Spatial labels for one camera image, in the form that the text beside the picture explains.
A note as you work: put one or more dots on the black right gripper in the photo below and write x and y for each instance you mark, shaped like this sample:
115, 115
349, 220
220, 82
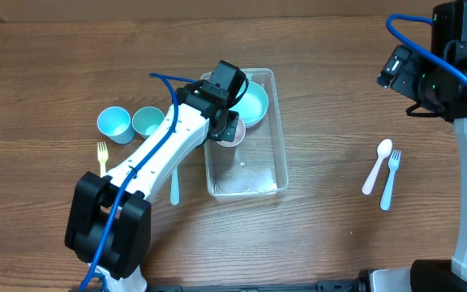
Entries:
414, 62

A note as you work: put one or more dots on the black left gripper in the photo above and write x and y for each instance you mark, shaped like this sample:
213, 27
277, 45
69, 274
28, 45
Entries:
223, 118

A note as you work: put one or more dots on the pink plastic cup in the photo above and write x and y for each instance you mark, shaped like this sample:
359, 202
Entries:
238, 138

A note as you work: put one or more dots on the blue plastic bowl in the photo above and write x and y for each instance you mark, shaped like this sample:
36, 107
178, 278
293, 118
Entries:
251, 116

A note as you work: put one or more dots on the teal plastic bowl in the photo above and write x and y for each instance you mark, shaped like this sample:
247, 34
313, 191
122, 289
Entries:
254, 99

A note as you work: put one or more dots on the green plastic cup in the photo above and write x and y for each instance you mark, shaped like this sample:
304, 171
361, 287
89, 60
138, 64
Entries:
146, 120

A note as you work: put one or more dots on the blue plastic cup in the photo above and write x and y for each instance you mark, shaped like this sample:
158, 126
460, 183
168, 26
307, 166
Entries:
115, 123

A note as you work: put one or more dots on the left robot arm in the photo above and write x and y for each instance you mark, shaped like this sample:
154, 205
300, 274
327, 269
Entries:
110, 219

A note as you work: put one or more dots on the clear plastic container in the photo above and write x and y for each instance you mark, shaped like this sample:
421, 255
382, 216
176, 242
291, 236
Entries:
257, 166

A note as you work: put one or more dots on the pink plastic spoon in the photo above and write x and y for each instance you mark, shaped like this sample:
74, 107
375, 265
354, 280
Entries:
383, 150

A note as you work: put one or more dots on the light blue plastic fork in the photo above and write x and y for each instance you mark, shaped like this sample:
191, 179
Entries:
393, 165
174, 189

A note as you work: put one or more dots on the yellow plastic fork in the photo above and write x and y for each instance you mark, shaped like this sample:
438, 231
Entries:
102, 157

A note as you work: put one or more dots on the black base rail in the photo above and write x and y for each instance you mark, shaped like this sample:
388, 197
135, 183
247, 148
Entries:
320, 286

